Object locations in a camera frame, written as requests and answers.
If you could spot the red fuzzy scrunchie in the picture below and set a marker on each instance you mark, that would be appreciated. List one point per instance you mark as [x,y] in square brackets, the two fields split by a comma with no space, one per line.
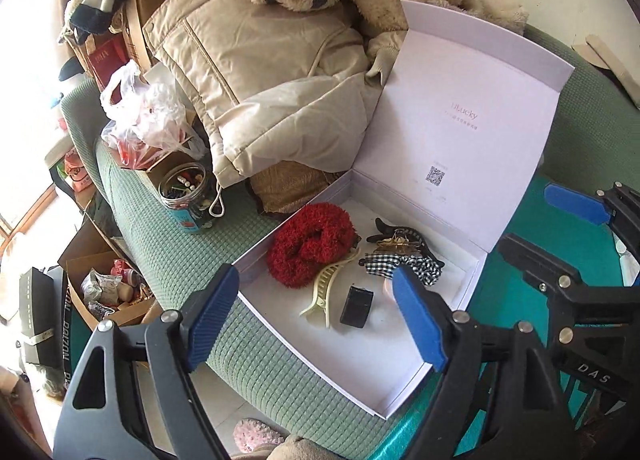
[305,250]

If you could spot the pink fuzzy slipper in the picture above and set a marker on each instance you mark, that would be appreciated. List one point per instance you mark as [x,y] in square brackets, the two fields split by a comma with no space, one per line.
[257,437]

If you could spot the flat cardboard piece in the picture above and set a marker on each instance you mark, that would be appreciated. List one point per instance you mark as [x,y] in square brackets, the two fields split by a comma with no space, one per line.
[615,64]

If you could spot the black hair clip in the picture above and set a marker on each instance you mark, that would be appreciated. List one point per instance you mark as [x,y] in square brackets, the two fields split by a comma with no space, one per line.
[381,229]

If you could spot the open cardboard box with clutter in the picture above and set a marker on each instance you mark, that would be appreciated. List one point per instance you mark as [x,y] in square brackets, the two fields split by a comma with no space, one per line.
[80,265]

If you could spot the white tissue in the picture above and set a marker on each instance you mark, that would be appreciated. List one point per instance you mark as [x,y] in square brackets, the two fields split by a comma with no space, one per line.
[624,255]

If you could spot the white plastic bag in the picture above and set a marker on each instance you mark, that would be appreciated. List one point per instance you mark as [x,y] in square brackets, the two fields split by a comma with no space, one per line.
[145,114]

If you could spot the pink round compact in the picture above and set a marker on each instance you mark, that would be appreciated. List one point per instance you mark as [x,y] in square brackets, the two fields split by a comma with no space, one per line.
[389,287]

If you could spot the teal bubble mailer mat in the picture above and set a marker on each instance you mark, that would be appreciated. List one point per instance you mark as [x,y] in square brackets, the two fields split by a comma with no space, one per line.
[530,210]

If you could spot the cream hair claw clip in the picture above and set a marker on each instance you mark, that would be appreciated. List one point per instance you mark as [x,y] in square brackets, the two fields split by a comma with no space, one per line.
[325,290]

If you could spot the black checked scrunchie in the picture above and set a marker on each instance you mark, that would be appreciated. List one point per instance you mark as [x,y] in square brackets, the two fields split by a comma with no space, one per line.
[380,262]

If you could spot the red printed bag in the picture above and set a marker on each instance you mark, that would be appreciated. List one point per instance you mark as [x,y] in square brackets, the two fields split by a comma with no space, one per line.
[77,172]

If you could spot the black and teal carton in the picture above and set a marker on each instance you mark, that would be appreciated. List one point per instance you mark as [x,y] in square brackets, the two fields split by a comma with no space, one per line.
[40,330]

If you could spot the red gift box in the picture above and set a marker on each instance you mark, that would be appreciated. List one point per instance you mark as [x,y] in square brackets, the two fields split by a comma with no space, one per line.
[105,62]

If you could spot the beige puffer jacket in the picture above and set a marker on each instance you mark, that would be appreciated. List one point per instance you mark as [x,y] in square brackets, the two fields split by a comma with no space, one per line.
[250,64]

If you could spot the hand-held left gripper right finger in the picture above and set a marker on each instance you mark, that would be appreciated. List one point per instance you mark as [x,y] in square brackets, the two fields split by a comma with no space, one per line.
[420,315]

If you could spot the black elastic hair band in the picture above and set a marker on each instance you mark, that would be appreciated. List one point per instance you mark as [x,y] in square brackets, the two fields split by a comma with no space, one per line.
[356,307]

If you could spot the white gift box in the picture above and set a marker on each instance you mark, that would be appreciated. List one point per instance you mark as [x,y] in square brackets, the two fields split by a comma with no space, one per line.
[450,139]

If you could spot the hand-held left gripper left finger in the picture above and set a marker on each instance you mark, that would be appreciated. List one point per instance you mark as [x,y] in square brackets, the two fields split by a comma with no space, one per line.
[210,315]

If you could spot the small cardboard box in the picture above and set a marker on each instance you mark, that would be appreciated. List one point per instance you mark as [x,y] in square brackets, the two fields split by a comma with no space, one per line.
[150,174]

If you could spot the brown knitted cloth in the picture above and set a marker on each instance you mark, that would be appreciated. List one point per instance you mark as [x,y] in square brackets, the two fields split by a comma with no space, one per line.
[290,187]

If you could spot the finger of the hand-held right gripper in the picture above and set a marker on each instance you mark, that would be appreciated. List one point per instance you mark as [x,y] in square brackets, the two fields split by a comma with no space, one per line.
[530,260]
[572,202]

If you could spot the glass jar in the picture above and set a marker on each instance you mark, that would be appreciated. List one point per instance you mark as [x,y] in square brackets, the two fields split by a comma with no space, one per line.
[187,200]

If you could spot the green sofa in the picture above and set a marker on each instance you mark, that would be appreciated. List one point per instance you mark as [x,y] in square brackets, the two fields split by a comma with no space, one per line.
[165,220]

